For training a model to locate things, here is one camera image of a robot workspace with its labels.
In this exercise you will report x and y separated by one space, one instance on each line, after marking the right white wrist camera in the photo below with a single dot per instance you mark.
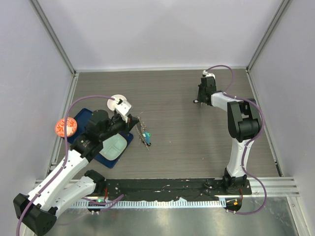
208 73

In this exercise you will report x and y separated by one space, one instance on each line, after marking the white round bowl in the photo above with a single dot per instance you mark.
112 103

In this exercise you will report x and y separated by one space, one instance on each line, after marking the aluminium frame rail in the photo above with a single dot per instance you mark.
278 186

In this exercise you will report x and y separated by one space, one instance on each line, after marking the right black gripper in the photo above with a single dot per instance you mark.
199 98

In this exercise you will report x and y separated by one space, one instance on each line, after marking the blue keyring with keys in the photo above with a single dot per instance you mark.
144 135

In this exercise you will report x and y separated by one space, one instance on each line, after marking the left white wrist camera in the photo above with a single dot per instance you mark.
123 108

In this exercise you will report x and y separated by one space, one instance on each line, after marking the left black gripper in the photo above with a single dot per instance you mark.
131 121

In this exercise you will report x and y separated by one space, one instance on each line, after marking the orange patterned bowl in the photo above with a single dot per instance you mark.
69 127

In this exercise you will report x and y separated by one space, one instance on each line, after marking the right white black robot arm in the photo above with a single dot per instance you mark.
244 124

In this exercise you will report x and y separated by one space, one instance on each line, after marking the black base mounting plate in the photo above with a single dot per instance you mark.
167 189

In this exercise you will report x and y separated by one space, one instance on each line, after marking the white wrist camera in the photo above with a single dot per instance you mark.
208 73
123 108

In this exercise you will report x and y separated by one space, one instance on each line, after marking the pale green divided plate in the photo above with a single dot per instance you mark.
113 147

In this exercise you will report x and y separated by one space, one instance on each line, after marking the white slotted cable duct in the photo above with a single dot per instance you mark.
181 203

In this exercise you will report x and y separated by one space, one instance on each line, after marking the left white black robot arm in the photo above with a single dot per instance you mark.
40 208

